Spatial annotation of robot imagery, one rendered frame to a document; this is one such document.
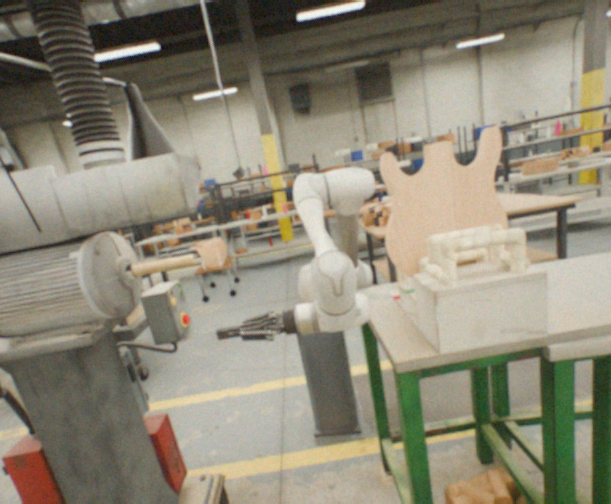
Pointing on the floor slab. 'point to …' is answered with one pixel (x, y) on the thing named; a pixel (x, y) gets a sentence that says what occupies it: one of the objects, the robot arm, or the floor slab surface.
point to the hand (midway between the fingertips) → (229, 332)
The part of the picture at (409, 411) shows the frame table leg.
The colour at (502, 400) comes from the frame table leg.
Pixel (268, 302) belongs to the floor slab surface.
